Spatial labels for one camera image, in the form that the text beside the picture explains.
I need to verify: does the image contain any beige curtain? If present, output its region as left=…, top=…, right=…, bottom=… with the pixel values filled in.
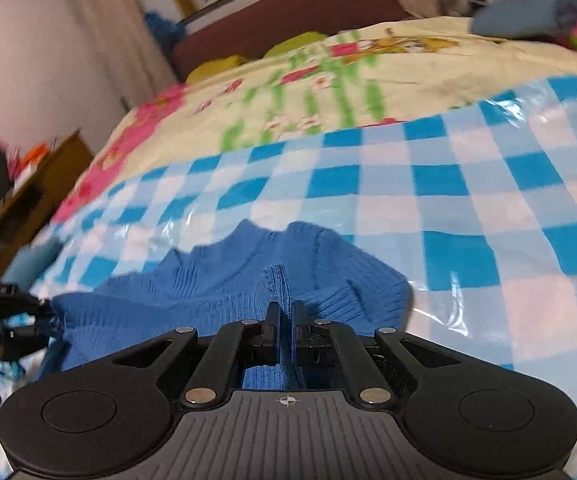
left=63, top=0, right=179, bottom=111

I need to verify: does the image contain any blue plastic bag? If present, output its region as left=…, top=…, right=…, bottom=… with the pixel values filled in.
left=143, top=10, right=186, bottom=58

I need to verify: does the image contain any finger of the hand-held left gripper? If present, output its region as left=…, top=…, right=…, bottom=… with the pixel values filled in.
left=0, top=316, right=63, bottom=362
left=0, top=285, right=60, bottom=319

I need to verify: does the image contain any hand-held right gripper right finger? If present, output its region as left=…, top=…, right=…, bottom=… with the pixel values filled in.
left=293, top=301, right=462, bottom=409

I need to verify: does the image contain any light blue pillow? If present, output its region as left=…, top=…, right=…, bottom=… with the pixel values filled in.
left=1, top=241, right=63, bottom=287

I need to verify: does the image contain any wooden bedside table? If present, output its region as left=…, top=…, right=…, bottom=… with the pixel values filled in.
left=0, top=129, right=95, bottom=268

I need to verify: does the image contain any dark red headboard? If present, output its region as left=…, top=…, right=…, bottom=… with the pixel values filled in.
left=172, top=0, right=414, bottom=81

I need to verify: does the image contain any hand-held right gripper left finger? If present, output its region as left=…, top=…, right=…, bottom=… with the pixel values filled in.
left=111, top=302, right=281, bottom=407

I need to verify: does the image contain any grey-blue cloth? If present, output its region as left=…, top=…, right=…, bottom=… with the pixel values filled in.
left=471, top=0, right=577, bottom=42

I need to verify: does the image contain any yellow-green pillow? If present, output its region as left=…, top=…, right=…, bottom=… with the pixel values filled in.
left=263, top=31, right=330, bottom=59
left=187, top=56, right=246, bottom=83

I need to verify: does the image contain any floral printed bedsheet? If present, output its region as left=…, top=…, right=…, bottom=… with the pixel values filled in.
left=51, top=15, right=577, bottom=226

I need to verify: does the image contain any orange item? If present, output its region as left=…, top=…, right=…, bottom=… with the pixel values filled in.
left=21, top=142, right=50, bottom=168

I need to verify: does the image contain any blue knitted sweater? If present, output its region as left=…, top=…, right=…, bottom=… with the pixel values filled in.
left=38, top=220, right=414, bottom=392

